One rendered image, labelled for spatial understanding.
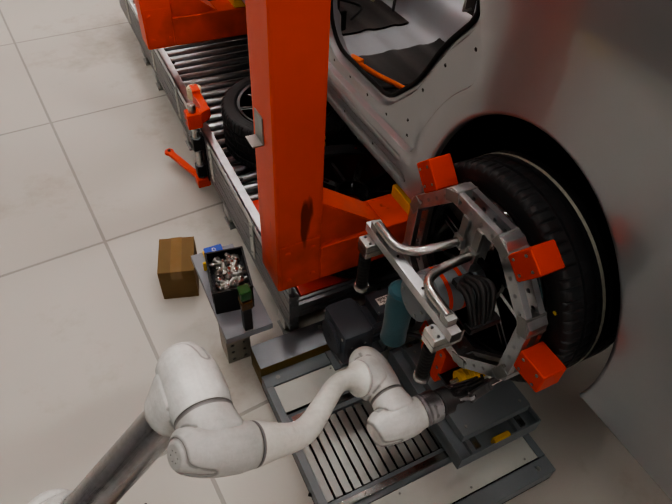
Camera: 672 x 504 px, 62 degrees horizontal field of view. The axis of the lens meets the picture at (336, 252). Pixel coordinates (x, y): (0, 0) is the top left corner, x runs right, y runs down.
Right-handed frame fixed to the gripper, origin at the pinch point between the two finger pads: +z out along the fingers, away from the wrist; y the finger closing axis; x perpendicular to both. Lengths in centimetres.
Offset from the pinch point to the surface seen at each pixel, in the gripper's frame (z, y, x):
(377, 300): -8, -52, 23
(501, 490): 8, -28, -51
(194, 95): -31, -156, 135
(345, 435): -32, -59, -23
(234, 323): -59, -58, 31
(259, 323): -52, -55, 29
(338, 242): -20, -43, 48
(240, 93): -9, -150, 130
